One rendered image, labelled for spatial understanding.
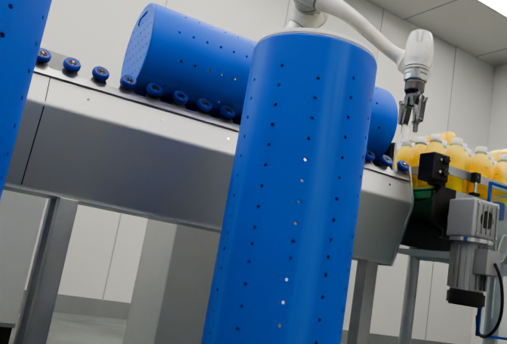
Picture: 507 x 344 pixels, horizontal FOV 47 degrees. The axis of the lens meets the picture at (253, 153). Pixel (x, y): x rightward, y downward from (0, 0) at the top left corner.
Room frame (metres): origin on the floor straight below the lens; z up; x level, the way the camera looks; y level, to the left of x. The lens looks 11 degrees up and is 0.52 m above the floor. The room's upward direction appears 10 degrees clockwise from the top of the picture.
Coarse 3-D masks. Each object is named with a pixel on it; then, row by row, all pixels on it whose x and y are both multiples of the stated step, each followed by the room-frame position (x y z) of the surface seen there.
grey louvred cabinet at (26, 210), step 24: (0, 216) 2.79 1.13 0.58; (24, 216) 2.84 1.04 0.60; (0, 240) 2.80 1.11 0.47; (24, 240) 2.86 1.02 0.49; (0, 264) 2.81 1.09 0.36; (24, 264) 2.87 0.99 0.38; (0, 288) 2.83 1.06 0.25; (24, 288) 2.90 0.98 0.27; (0, 312) 2.84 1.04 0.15; (0, 336) 2.89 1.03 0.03
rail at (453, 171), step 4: (452, 168) 1.88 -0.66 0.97; (456, 168) 1.89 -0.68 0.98; (452, 172) 1.89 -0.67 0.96; (456, 172) 1.89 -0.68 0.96; (460, 172) 1.90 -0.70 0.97; (464, 172) 1.91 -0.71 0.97; (468, 172) 1.92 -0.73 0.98; (456, 176) 1.90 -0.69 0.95; (460, 176) 1.90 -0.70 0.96; (464, 176) 1.91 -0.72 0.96; (468, 176) 1.92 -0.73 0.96; (468, 180) 1.93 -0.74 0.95; (484, 180) 1.96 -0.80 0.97; (488, 180) 1.96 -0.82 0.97; (492, 180) 1.97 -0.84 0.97; (480, 184) 1.95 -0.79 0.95; (484, 184) 1.96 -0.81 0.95; (488, 184) 1.96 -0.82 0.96; (500, 184) 1.99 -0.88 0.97; (504, 184) 2.00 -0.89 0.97
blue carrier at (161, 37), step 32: (160, 32) 1.48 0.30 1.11; (192, 32) 1.53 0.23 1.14; (224, 32) 1.60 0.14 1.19; (128, 64) 1.64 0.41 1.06; (160, 64) 1.50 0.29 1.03; (192, 64) 1.53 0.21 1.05; (224, 64) 1.57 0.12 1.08; (160, 96) 1.58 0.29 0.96; (192, 96) 1.59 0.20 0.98; (224, 96) 1.61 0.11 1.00; (384, 96) 1.85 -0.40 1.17; (384, 128) 1.84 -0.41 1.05
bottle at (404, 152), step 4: (404, 144) 2.07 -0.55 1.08; (408, 144) 2.07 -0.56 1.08; (400, 148) 2.08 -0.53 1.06; (404, 148) 2.07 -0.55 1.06; (408, 148) 2.06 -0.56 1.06; (400, 152) 2.07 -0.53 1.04; (404, 152) 2.06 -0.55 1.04; (408, 152) 2.06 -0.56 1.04; (396, 156) 2.09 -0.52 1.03; (400, 156) 2.07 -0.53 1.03; (404, 156) 2.06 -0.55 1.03; (408, 156) 2.05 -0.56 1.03; (396, 160) 2.08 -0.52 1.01; (404, 160) 2.06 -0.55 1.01; (408, 160) 2.05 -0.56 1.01; (396, 164) 2.08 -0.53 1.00; (408, 164) 2.05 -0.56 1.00
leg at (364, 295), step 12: (360, 264) 1.92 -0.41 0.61; (372, 264) 1.90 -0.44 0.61; (360, 276) 1.91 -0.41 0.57; (372, 276) 1.90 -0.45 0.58; (360, 288) 1.91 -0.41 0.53; (372, 288) 1.91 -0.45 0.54; (360, 300) 1.90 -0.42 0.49; (372, 300) 1.91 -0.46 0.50; (360, 312) 1.89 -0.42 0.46; (360, 324) 1.89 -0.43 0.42; (360, 336) 1.90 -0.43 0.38
